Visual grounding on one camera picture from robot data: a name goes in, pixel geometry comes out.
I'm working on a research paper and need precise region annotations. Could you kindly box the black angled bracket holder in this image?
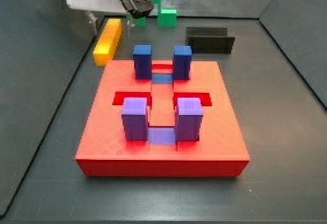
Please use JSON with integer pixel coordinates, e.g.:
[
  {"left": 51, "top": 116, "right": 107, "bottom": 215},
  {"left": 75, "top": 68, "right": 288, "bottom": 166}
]
[{"left": 185, "top": 27, "right": 234, "bottom": 55}]

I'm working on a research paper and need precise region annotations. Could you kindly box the red slotted board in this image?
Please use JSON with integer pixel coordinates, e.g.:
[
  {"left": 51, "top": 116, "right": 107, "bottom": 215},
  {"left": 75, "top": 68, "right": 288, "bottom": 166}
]
[{"left": 74, "top": 60, "right": 250, "bottom": 177}]

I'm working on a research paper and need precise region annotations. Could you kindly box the green arch block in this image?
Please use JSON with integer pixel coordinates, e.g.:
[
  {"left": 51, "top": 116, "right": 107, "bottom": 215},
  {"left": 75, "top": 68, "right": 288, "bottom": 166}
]
[{"left": 133, "top": 0, "right": 177, "bottom": 28}]

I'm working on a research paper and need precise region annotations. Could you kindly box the yellow long block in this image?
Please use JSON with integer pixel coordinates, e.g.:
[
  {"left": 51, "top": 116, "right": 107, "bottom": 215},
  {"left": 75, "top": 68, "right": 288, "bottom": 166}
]
[{"left": 93, "top": 18, "right": 122, "bottom": 66}]

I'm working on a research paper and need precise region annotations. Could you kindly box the purple U block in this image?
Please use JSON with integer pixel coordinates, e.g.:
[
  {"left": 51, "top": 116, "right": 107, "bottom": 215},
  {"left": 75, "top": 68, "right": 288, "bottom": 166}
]
[{"left": 121, "top": 98, "right": 202, "bottom": 146}]

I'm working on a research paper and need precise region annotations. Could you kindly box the dark blue U block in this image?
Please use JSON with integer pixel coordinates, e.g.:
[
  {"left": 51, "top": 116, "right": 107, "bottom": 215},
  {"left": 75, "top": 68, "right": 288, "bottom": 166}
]
[{"left": 133, "top": 45, "right": 192, "bottom": 82}]

